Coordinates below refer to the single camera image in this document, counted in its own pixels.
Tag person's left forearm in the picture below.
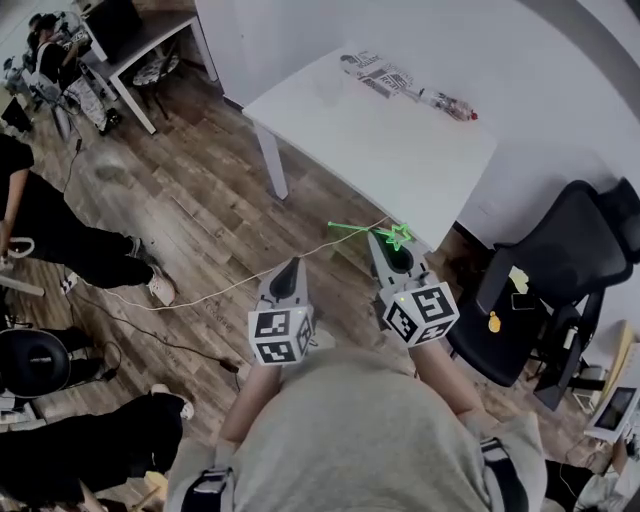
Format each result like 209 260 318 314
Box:
219 362 284 444

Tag white framed tablet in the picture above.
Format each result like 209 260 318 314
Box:
583 384 640 442

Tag black office chair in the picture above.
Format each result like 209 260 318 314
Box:
444 177 640 411

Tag green star straw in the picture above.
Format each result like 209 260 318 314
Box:
327 221 412 250

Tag gray desk white legs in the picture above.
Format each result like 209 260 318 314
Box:
79 9 221 136

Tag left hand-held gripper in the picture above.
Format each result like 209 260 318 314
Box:
248 257 315 368

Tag black monitor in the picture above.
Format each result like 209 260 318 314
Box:
87 0 144 64

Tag white table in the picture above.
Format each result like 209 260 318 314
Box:
241 42 499 253

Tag black floor cable with adapter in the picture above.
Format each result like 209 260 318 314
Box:
64 294 241 391

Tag black round stool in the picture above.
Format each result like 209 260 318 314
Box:
0 327 72 399

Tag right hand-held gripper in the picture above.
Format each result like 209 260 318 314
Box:
367 231 460 348

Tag white metal bar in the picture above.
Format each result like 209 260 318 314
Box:
0 273 46 298

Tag clear plastic bottle red cap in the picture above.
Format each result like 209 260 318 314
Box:
417 87 480 123

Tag chair with patterned cushion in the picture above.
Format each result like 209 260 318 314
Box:
132 44 184 121

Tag black gray shoulder strap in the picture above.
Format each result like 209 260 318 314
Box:
178 464 236 512
478 437 531 512

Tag person's right forearm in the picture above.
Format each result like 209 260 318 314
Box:
407 342 494 426

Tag white floor cable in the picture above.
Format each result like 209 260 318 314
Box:
74 217 391 312

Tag person's gray shirt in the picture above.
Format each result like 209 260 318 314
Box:
167 344 549 512

